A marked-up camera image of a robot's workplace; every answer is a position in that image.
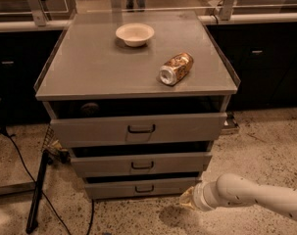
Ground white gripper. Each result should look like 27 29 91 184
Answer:
179 182 220 212

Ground grey drawer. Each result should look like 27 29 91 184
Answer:
71 142 212 177
85 172 200 200
51 97 226 148

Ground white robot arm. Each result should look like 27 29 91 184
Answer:
179 173 297 221

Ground grey drawer cabinet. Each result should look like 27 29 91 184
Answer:
33 10 241 201

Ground dark object in top drawer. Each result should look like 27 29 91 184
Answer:
79 102 100 118

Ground crushed gold soda can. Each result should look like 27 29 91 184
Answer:
159 53 194 86

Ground black metal stand leg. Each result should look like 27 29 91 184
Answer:
25 151 49 234

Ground white paper bowl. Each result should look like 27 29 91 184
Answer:
116 23 155 47

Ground white railing bar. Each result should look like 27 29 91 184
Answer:
0 13 297 32

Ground wire basket with items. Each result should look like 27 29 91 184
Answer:
41 126 70 164

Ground black floor cable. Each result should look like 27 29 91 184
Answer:
4 130 95 235

